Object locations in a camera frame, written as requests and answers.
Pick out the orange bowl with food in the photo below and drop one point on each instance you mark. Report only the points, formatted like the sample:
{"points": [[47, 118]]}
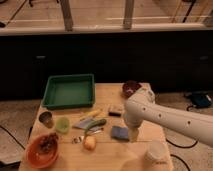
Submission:
{"points": [[42, 152]]}

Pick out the yellow apple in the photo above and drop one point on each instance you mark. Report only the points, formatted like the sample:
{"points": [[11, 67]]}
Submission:
{"points": [[89, 143]]}

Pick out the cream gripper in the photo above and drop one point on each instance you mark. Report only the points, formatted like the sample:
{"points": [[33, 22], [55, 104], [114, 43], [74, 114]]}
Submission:
{"points": [[133, 134]]}

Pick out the metal peeler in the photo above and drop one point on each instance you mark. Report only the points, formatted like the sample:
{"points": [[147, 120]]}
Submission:
{"points": [[80, 139]]}

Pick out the metal cup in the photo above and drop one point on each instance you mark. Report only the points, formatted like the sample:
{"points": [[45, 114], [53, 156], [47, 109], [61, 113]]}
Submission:
{"points": [[46, 119]]}

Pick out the blue device on floor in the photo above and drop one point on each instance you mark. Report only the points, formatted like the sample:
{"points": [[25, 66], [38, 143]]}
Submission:
{"points": [[200, 100]]}

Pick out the light green cup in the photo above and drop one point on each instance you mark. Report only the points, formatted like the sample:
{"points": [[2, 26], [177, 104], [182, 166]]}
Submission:
{"points": [[62, 125]]}

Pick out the green plastic tray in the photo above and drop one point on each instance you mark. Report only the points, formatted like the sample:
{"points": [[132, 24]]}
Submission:
{"points": [[69, 91]]}

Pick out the blue sponge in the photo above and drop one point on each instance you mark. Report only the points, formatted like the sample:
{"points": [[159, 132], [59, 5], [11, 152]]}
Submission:
{"points": [[119, 133]]}

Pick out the dark red bowl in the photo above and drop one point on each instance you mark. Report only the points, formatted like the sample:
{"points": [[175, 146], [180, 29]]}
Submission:
{"points": [[130, 87]]}

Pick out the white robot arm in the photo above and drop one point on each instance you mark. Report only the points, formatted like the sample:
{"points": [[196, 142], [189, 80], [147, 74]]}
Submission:
{"points": [[141, 106]]}

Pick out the grey cloth piece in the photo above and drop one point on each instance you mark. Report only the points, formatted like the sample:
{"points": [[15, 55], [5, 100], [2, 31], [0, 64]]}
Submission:
{"points": [[83, 123]]}

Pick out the green cucumber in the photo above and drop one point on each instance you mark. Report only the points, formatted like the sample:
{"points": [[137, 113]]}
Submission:
{"points": [[94, 124]]}

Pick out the yellow handled tool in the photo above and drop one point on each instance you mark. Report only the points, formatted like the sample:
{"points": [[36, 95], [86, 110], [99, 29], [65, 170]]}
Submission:
{"points": [[91, 114]]}

